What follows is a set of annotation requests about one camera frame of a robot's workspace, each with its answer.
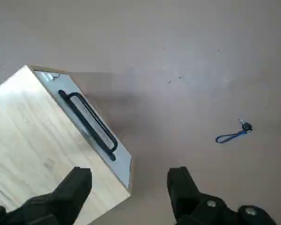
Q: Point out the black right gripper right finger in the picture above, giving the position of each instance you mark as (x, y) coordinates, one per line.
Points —
(182, 187)

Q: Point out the wooden drawer box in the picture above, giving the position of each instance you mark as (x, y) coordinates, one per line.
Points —
(30, 131)

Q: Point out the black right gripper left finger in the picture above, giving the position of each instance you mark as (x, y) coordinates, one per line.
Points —
(68, 189)

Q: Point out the small clear hook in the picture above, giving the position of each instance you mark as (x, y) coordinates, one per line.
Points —
(49, 76)

